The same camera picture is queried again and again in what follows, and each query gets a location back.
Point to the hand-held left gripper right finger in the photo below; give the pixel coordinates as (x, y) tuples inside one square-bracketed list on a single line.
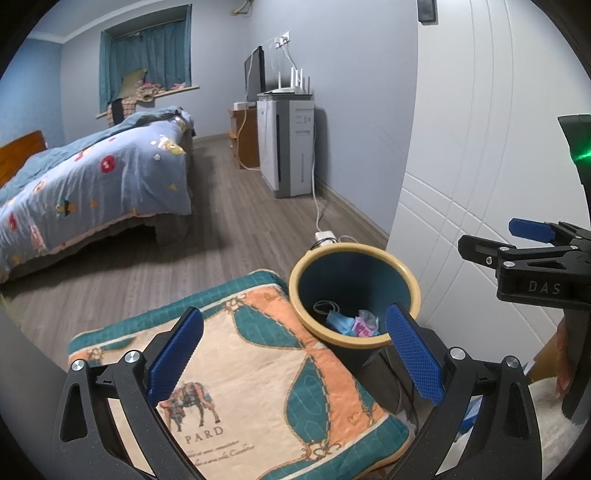
[(415, 353)]

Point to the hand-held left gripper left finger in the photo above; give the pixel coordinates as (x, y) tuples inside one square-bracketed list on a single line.
[(175, 357)]

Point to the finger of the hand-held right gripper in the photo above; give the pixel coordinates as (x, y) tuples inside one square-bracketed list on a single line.
[(531, 228), (480, 251)]

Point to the yellow rimmed teal waste bin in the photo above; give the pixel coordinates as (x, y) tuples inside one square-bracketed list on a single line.
[(351, 277)]

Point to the person's right hand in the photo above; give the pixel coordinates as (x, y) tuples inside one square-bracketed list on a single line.
[(565, 360)]

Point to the pink plastic wrapper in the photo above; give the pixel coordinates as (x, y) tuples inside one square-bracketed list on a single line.
[(364, 325)]

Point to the brown cardboard box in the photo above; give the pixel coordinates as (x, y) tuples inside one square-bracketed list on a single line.
[(545, 360)]

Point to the blue face mask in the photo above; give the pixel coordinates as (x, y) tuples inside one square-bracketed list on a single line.
[(339, 321)]

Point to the teal and orange printed mat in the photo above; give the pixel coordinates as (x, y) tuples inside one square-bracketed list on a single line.
[(258, 350)]

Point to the white panelled wardrobe door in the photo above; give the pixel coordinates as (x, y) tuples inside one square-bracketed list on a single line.
[(485, 138)]

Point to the white fluffy cloth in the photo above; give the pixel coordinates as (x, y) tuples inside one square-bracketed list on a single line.
[(545, 415)]

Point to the white power strip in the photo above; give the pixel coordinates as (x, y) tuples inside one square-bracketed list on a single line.
[(325, 237)]

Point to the bed with blue quilt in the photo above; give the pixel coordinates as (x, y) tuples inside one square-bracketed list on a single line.
[(92, 184)]

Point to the white air purifier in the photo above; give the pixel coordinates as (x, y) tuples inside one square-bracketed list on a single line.
[(286, 147)]

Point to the wooden cabinet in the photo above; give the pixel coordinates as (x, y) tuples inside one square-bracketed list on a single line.
[(247, 138)]

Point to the white router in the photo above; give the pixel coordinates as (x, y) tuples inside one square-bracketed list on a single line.
[(291, 87)]

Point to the wooden headboard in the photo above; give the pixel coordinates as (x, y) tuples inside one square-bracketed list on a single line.
[(21, 154)]

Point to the plaid clothes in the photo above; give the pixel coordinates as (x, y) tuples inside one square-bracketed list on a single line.
[(131, 104)]

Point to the small white box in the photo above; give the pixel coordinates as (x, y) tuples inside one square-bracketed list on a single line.
[(244, 105)]

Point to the window sill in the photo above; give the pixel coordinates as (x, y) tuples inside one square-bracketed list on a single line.
[(184, 87)]

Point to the olive pillow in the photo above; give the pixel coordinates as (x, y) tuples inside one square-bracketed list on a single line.
[(134, 81)]

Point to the black television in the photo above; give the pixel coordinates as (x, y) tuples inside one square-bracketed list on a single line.
[(255, 76)]

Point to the teal curtain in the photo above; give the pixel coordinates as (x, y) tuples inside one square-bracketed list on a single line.
[(152, 60)]

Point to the black wall fixture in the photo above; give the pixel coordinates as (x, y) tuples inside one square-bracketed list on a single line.
[(427, 11)]

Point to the wall socket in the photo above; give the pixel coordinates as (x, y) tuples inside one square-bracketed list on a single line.
[(282, 40)]

